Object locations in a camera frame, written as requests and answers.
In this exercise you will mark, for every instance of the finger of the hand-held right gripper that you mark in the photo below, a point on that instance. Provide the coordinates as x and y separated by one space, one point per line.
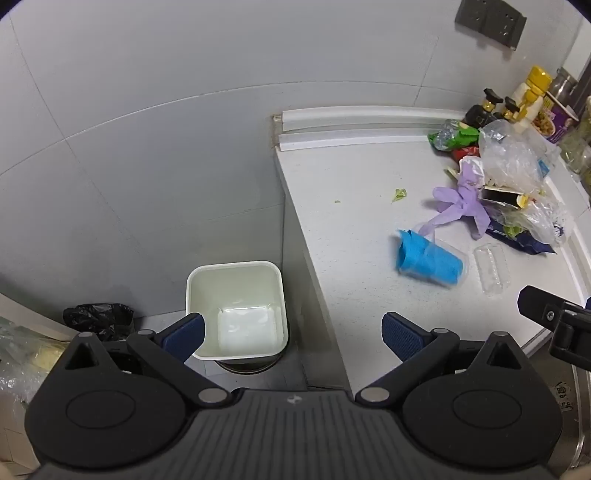
538 304

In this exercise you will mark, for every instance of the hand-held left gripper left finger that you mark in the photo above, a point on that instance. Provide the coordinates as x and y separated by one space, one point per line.
184 337

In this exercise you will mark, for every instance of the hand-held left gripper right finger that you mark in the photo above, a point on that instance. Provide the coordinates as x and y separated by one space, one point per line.
401 339

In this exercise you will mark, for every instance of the blue snack bag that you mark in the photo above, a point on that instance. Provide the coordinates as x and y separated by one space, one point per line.
531 244

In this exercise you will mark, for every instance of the white plastic trash bin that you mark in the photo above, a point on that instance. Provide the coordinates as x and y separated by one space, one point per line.
240 286

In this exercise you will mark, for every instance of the purple rubber glove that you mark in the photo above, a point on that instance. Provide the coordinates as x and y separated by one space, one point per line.
461 203

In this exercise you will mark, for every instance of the clear plastic tray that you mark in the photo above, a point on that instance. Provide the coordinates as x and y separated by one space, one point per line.
491 270

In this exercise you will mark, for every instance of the stainless steel sink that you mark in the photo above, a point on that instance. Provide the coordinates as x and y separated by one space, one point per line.
577 415

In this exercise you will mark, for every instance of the blue paper in clear cup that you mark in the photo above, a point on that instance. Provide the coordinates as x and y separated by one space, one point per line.
425 258

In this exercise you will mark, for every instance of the clear bag with lettuce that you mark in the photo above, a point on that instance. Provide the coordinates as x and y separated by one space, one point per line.
545 219

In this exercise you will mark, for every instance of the black plastic bag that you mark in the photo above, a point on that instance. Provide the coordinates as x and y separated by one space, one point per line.
99 318

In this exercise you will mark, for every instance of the clear plastic cup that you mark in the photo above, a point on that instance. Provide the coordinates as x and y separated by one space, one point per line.
464 256

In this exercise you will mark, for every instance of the green lettuce scrap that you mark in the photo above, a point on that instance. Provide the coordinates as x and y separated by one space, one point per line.
399 195

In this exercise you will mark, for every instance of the large clear plastic bag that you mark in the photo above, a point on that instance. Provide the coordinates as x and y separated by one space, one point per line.
515 157

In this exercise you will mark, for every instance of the glass jar with sprouting garlic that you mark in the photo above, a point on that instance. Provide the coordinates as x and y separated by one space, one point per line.
577 147

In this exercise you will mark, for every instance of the clear bag with yellow contents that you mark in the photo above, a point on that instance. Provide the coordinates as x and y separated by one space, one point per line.
23 364

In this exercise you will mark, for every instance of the red snack packet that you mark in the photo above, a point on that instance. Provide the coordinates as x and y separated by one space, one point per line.
466 153

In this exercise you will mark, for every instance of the green snack packet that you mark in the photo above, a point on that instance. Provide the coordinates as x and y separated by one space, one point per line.
466 136

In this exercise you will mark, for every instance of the purple round can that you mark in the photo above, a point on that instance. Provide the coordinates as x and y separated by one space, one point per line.
556 120

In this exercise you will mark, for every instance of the white bottle with yellow cap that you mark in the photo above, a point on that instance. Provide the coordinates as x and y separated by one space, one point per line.
533 92

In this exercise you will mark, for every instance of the glass jar with metal lid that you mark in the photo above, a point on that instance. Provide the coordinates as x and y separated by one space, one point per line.
563 83

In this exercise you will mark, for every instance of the grey wall socket plate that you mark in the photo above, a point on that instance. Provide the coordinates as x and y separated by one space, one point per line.
491 21

